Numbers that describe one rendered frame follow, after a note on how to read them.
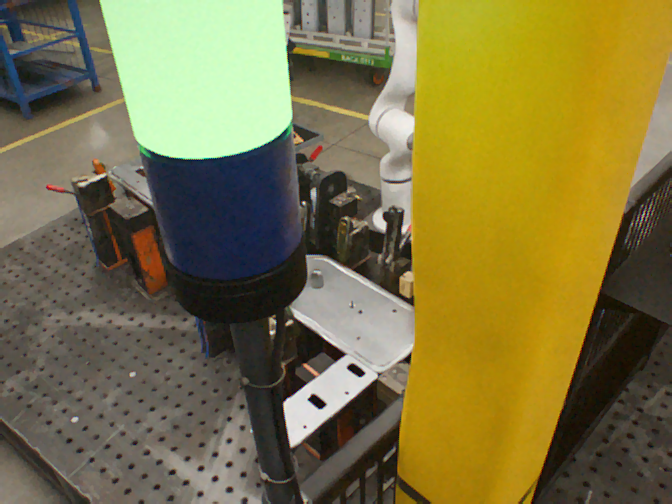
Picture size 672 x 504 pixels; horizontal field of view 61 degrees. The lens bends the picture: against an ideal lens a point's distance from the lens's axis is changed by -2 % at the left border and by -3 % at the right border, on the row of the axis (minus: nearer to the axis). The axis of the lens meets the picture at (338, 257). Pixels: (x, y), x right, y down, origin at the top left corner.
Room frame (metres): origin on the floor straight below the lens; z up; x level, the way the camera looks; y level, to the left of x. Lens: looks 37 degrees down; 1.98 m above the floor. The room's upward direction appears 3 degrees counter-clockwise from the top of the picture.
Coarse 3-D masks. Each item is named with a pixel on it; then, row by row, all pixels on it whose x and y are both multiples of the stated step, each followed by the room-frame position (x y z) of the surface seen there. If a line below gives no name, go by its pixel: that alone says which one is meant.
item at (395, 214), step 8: (392, 208) 1.20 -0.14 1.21; (400, 208) 1.19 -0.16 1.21; (384, 216) 1.17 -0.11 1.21; (392, 216) 1.16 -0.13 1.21; (400, 216) 1.17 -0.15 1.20; (392, 224) 1.19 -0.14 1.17; (400, 224) 1.17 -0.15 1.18; (392, 232) 1.18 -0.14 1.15; (400, 232) 1.17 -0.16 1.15; (384, 240) 1.18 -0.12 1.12; (392, 240) 1.18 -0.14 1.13; (400, 240) 1.17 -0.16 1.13; (384, 248) 1.18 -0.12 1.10; (392, 248) 1.16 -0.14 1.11; (384, 256) 1.18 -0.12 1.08; (392, 256) 1.16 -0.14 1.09; (384, 264) 1.18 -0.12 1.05
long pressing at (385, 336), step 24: (120, 168) 1.88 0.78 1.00; (144, 192) 1.70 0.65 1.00; (312, 264) 1.26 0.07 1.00; (336, 264) 1.25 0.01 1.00; (312, 288) 1.16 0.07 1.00; (336, 288) 1.15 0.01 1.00; (360, 288) 1.15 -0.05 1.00; (312, 312) 1.06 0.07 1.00; (336, 312) 1.06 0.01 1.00; (384, 312) 1.05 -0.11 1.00; (408, 312) 1.05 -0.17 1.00; (336, 336) 0.98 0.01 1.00; (360, 336) 0.97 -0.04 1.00; (384, 336) 0.97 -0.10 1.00; (408, 336) 0.96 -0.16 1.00; (360, 360) 0.90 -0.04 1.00; (384, 360) 0.89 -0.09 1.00
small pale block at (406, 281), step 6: (402, 276) 1.11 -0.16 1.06; (408, 276) 1.11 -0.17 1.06; (402, 282) 1.10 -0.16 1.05; (408, 282) 1.09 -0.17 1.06; (402, 288) 1.10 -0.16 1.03; (408, 288) 1.09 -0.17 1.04; (402, 294) 1.10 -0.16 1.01; (408, 294) 1.09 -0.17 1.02; (414, 294) 1.10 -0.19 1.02; (408, 300) 1.09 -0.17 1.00; (414, 300) 1.10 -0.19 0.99; (414, 306) 1.10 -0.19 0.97
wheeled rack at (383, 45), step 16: (304, 32) 5.98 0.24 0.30; (320, 32) 5.90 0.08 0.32; (352, 32) 5.95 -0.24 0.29; (384, 32) 5.80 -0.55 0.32; (304, 48) 5.56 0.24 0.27; (320, 48) 5.52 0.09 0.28; (336, 48) 5.48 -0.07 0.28; (352, 48) 5.40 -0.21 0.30; (368, 48) 5.33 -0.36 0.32; (384, 48) 5.42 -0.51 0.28; (368, 64) 5.19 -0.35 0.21; (384, 64) 5.11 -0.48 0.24
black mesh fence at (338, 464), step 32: (640, 192) 0.68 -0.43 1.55; (608, 320) 0.76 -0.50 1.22; (640, 320) 0.92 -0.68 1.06; (608, 352) 0.76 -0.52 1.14; (640, 352) 1.03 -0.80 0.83; (576, 384) 0.65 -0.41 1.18; (384, 416) 0.32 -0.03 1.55; (576, 416) 0.74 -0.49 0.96; (352, 448) 0.29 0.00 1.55; (384, 448) 0.30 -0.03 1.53; (576, 448) 0.79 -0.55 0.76; (320, 480) 0.26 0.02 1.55; (352, 480) 0.27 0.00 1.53; (544, 480) 0.65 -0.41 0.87
